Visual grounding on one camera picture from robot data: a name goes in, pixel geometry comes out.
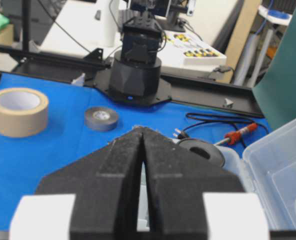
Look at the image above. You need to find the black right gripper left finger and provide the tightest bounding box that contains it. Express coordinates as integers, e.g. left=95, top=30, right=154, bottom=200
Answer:
left=35, top=131, right=143, bottom=240

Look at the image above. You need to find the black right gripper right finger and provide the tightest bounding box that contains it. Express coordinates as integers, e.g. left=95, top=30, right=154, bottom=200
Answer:
left=142, top=129, right=245, bottom=240

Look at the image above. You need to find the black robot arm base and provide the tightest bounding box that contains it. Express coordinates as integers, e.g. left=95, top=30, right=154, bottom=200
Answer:
left=109, top=11, right=163, bottom=99

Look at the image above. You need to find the black spool in toolbox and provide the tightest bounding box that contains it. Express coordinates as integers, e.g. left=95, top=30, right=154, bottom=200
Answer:
left=176, top=138, right=226, bottom=168

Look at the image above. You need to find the clear plastic toolbox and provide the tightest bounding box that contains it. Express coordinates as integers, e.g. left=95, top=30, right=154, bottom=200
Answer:
left=218, top=118, right=296, bottom=231

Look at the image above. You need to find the grey tape roll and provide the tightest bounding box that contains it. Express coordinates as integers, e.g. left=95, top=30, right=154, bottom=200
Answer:
left=84, top=106, right=119, bottom=132

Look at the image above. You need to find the blue table mat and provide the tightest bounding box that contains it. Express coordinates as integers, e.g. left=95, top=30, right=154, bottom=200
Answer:
left=0, top=72, right=274, bottom=232

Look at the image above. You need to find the beige masking tape roll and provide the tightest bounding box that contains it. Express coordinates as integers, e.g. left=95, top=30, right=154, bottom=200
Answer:
left=0, top=87, right=49, bottom=138

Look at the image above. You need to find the white screwdriver set tray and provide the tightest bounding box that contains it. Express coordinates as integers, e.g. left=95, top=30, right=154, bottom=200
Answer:
left=158, top=31, right=227, bottom=66

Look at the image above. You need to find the dark green board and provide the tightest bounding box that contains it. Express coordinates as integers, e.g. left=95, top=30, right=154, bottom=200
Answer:
left=252, top=8, right=296, bottom=130

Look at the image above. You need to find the black power cable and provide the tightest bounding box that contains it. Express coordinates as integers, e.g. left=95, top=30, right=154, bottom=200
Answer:
left=173, top=112, right=270, bottom=148

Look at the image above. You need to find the red handled soldering iron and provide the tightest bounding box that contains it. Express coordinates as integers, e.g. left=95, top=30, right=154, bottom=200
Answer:
left=214, top=123, right=258, bottom=146

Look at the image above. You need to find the black aluminium frame rail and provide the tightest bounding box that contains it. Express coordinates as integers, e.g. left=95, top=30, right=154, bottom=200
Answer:
left=0, top=45, right=264, bottom=118

